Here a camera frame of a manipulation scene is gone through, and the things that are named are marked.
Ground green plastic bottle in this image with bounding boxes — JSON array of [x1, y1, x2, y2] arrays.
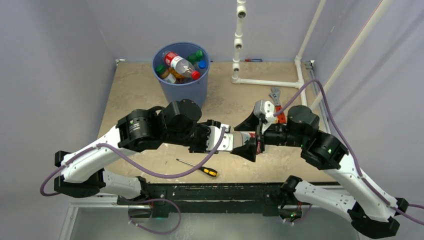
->
[[186, 50, 204, 65]]

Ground red handled adjustable wrench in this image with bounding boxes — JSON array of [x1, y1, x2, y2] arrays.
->
[[269, 86, 287, 124]]

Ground red label clear bottle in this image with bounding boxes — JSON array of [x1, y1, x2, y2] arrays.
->
[[162, 51, 202, 81]]

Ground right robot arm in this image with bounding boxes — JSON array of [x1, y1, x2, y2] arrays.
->
[[233, 105, 409, 239]]

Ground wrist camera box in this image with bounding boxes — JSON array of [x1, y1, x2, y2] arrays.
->
[[206, 124, 234, 152], [252, 99, 277, 124]]

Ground red cap clear bottle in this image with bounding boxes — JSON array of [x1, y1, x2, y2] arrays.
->
[[232, 131, 256, 149]]

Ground white PVC pipe frame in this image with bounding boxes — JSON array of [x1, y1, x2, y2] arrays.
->
[[231, 0, 395, 117]]

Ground orange juice bottle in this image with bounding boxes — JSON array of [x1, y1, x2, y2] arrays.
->
[[168, 67, 185, 80]]

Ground black yellow screwdriver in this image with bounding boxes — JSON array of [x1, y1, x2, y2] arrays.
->
[[175, 158, 219, 178]]

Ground red blue screwdriver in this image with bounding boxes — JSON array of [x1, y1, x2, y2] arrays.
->
[[243, 58, 263, 63]]

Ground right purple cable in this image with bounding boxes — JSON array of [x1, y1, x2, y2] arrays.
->
[[274, 79, 424, 227]]

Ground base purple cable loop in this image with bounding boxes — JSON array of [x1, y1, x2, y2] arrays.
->
[[127, 198, 182, 236]]

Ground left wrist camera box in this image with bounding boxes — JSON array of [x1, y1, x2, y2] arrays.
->
[[206, 124, 234, 152]]

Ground blue plastic bin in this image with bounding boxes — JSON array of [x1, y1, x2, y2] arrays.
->
[[151, 42, 211, 107]]

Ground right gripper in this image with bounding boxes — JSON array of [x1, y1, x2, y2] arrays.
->
[[230, 114, 305, 161]]

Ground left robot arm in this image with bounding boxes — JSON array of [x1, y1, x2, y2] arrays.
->
[[53, 99, 225, 205]]

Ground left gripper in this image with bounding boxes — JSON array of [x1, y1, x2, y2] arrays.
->
[[164, 119, 221, 154]]

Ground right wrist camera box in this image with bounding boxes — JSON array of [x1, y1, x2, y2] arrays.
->
[[252, 99, 277, 124]]

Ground green cap tea bottle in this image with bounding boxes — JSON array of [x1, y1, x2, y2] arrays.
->
[[154, 64, 177, 84]]

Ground small Pepsi bottle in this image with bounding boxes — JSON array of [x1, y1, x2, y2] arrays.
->
[[194, 60, 207, 76]]

